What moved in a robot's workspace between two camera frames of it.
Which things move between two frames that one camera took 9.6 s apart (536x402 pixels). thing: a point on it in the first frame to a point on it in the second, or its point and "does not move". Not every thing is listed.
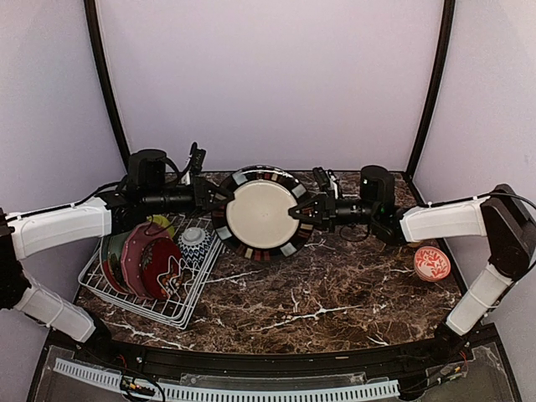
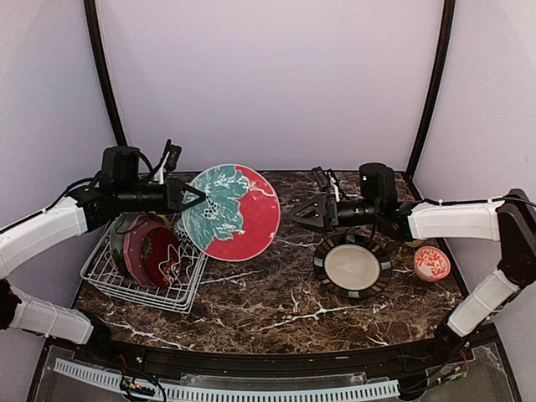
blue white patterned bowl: x=194 y=244 to x=180 y=229
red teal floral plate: x=105 y=265 to x=239 y=215
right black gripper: x=326 y=211 does not move
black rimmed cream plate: x=257 y=224 to x=351 y=265
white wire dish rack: x=171 y=311 to x=101 y=272
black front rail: x=162 y=363 does not move
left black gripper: x=201 y=195 to x=172 y=194
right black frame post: x=449 y=15 does not move
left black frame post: x=90 y=12 does not move
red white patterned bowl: x=430 y=264 does not move
